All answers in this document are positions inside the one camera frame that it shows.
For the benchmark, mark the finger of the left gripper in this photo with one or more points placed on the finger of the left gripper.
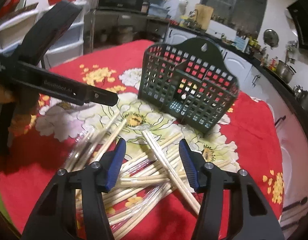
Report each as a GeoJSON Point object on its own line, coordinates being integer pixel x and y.
{"type": "Point", "coordinates": [98, 96]}

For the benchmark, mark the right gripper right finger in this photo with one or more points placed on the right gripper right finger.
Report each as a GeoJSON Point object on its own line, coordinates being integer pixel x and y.
{"type": "Point", "coordinates": [250, 214]}

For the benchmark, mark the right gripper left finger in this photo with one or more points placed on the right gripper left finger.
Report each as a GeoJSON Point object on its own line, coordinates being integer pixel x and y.
{"type": "Point", "coordinates": [54, 215]}

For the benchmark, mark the chopstick bundle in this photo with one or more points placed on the chopstick bundle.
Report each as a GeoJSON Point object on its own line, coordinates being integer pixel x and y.
{"type": "Point", "coordinates": [143, 182]}
{"type": "Point", "coordinates": [85, 147]}

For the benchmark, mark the dark green utensil basket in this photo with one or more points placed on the dark green utensil basket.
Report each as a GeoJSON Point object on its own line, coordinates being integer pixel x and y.
{"type": "Point", "coordinates": [188, 81]}

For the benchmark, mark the dark kitchen window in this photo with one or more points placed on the dark kitchen window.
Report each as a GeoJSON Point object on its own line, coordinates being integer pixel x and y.
{"type": "Point", "coordinates": [244, 15]}

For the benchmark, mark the white plastic drawer unit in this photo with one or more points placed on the white plastic drawer unit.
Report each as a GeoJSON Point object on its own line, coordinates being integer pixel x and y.
{"type": "Point", "coordinates": [68, 46]}

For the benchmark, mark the metal shelf rack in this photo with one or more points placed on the metal shelf rack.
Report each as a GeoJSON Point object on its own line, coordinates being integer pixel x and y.
{"type": "Point", "coordinates": [107, 28]}

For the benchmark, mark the white base cabinets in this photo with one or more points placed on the white base cabinets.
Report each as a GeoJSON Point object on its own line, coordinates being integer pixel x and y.
{"type": "Point", "coordinates": [268, 136]}

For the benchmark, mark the light blue storage box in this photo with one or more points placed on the light blue storage box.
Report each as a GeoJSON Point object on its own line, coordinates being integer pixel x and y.
{"type": "Point", "coordinates": [158, 11]}

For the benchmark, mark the black countertop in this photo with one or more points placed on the black countertop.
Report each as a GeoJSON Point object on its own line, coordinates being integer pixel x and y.
{"type": "Point", "coordinates": [269, 75]}

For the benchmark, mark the steel kettle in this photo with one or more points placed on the steel kettle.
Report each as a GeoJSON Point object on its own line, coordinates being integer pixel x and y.
{"type": "Point", "coordinates": [302, 96]}

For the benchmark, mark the steel stock pot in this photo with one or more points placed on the steel stock pot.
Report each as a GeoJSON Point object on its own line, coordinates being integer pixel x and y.
{"type": "Point", "coordinates": [285, 72]}

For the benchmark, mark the wooden cutting board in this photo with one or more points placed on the wooden cutting board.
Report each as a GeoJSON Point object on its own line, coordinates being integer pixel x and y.
{"type": "Point", "coordinates": [204, 14]}

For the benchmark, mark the hanging pot lid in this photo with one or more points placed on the hanging pot lid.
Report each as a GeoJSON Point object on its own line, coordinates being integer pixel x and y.
{"type": "Point", "coordinates": [271, 38]}

